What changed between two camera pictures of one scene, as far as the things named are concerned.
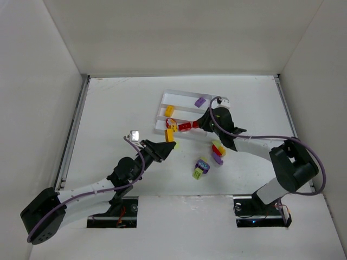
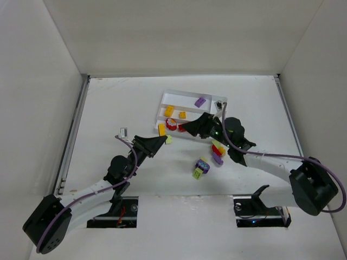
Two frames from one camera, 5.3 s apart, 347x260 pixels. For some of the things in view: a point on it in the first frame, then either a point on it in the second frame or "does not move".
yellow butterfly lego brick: (168, 111) does not move
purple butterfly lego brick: (200, 102) does not move
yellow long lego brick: (169, 134) → (162, 129)
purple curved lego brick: (217, 158) does not move
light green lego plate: (177, 145) → (169, 140)
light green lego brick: (197, 173) does not move
